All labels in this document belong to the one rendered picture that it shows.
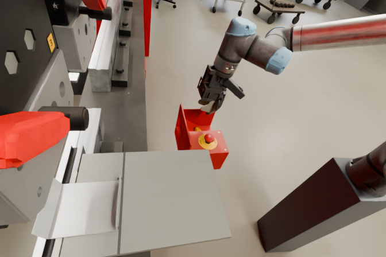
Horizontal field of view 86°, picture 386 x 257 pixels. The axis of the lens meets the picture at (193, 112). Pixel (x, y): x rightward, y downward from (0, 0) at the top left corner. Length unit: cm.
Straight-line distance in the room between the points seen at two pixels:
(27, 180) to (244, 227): 145
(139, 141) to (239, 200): 112
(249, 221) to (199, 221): 120
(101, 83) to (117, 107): 10
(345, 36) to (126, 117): 66
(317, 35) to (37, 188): 69
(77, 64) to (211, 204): 32
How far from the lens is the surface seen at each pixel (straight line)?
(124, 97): 76
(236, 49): 62
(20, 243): 155
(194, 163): 46
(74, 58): 33
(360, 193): 101
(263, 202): 170
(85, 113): 17
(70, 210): 42
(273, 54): 61
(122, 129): 66
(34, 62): 21
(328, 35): 71
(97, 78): 75
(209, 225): 41
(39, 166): 21
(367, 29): 72
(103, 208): 41
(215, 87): 70
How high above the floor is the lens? 138
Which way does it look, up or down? 44 degrees down
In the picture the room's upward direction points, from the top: 15 degrees clockwise
